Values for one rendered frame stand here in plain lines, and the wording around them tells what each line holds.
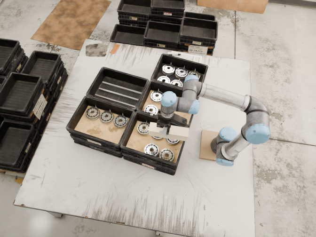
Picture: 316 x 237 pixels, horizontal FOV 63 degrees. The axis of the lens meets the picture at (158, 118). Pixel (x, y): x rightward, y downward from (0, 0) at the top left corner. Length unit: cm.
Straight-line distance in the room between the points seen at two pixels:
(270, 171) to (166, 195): 137
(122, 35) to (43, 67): 102
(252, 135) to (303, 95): 225
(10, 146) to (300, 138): 295
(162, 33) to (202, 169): 183
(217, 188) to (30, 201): 127
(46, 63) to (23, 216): 154
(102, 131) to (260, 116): 107
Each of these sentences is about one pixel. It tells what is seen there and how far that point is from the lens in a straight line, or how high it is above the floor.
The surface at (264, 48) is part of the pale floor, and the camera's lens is 391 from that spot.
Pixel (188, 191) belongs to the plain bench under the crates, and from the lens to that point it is 186.
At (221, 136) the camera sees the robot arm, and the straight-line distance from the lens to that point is 177.
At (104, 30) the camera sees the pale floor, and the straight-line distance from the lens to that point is 387.
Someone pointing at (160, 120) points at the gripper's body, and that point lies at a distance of 144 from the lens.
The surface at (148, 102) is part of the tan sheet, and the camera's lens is 199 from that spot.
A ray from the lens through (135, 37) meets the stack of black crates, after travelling 331.
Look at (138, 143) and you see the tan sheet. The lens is 182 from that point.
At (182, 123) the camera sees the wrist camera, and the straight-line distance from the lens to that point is 143.
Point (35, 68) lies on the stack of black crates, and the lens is 305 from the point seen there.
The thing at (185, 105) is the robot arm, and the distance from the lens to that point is 128.
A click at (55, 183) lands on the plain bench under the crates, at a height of 70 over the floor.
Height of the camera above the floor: 247
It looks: 59 degrees down
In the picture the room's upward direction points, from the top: 3 degrees clockwise
